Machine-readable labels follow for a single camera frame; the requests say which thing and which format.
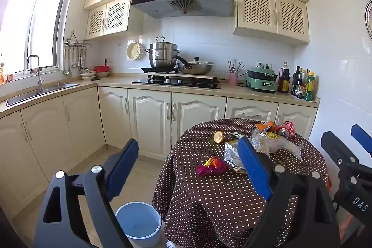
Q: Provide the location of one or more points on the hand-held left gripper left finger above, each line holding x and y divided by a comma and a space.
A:
122, 169

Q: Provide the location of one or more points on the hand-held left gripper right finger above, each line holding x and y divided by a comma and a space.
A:
254, 169

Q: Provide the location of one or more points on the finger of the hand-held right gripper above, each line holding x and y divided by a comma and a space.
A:
334, 146
361, 136

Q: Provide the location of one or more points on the silver foil packet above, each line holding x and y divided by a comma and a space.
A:
231, 156

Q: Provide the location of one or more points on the clear plastic bag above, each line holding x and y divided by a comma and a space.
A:
279, 146

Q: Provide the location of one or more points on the magenta foil snack wrapper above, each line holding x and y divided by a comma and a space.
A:
212, 169

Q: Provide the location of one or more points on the orange drink can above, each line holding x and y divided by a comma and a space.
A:
260, 127

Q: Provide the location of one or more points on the light blue plastic bin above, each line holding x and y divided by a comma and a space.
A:
139, 221

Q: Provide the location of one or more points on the brown polka dot tablecloth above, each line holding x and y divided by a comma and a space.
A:
218, 201

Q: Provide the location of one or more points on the green bottle yellow cap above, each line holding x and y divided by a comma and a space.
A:
310, 89

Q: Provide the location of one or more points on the dark sauce bottle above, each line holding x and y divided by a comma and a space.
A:
301, 88

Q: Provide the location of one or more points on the amber oil bottle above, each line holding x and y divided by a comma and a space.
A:
306, 79

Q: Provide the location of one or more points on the tall dark glass bottle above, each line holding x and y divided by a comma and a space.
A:
295, 82

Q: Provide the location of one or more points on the green electric cooker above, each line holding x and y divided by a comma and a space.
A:
261, 81

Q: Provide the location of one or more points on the pink utensil holder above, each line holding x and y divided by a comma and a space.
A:
233, 79

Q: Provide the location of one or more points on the white dish with rim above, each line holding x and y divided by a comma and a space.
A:
103, 74

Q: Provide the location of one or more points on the black glass gas stove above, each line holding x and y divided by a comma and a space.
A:
174, 84

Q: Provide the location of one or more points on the stacked white bowls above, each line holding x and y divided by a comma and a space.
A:
88, 75

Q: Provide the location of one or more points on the red food box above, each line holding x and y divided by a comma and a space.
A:
102, 68

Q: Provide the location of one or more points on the steel kitchen sink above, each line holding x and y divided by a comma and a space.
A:
43, 93

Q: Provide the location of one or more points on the hanging steel ladle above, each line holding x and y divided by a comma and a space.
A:
66, 71

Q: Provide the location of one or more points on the steel wok with lid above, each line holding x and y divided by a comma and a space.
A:
196, 68

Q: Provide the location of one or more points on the hanging steel spoon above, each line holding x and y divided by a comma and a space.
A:
74, 62

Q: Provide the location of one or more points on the white perforated steamer plate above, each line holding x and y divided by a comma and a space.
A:
135, 51

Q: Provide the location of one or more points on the steel steamer pot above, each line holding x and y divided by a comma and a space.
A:
162, 56

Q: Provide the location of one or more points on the steel kitchen faucet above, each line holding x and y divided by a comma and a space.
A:
37, 76

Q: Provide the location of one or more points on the small brown jar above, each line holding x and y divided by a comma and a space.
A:
9, 77

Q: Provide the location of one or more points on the large cream lattice door cabinet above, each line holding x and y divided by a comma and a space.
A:
270, 12

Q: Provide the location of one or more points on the small cream lattice door cabinet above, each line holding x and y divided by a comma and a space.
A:
116, 17

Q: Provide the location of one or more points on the orange juice bottle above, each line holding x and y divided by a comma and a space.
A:
1, 75

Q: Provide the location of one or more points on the sliding kitchen window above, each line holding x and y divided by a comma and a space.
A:
37, 18

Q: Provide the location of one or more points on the grey range hood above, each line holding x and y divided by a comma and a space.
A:
183, 2

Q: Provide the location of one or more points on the wall socket with plug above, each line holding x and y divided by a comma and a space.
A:
266, 65

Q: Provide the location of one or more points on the round metal wall plate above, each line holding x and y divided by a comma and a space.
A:
369, 20

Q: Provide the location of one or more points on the steel wall utensil rack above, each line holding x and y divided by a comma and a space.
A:
77, 42

